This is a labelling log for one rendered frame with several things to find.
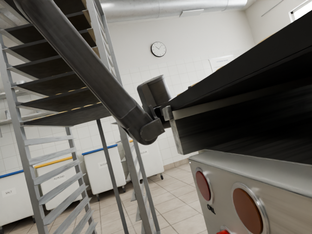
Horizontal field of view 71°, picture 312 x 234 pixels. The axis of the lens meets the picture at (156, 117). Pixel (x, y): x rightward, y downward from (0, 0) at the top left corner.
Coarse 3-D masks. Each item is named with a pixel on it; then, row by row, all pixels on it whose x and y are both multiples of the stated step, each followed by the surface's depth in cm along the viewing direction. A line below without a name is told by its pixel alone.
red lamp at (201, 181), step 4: (196, 172) 24; (200, 172) 23; (196, 176) 24; (200, 176) 23; (196, 180) 25; (200, 180) 24; (204, 180) 22; (200, 184) 24; (204, 184) 23; (200, 188) 24; (204, 188) 23; (208, 188) 22; (204, 192) 23; (208, 192) 22; (204, 196) 24; (208, 196) 22; (208, 200) 23
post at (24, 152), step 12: (0, 36) 101; (0, 48) 99; (0, 60) 99; (0, 72) 98; (12, 96) 98; (12, 108) 98; (12, 120) 97; (24, 132) 100; (24, 156) 97; (24, 168) 97; (36, 192) 97; (36, 204) 96; (36, 216) 96
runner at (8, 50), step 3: (3, 45) 101; (3, 48) 100; (6, 48) 99; (6, 51) 101; (9, 51) 102; (12, 51) 102; (12, 54) 106; (15, 54) 106; (18, 54) 107; (18, 57) 110; (21, 57) 111; (24, 57) 112; (24, 60) 115; (27, 60) 116
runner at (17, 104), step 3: (15, 102) 98; (18, 102) 101; (21, 102) 103; (15, 105) 98; (18, 105) 100; (21, 105) 98; (24, 108) 104; (27, 108) 106; (30, 108) 107; (33, 108) 109; (36, 108) 111; (45, 111) 126; (48, 111) 128; (51, 111) 130; (54, 111) 133; (57, 111) 137
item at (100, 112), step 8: (96, 104) 101; (64, 112) 100; (72, 112) 100; (80, 112) 104; (88, 112) 111; (96, 112) 119; (104, 112) 129; (32, 120) 99; (40, 120) 99; (48, 120) 103; (56, 120) 110; (64, 120) 117; (72, 120) 127; (80, 120) 137; (88, 120) 150
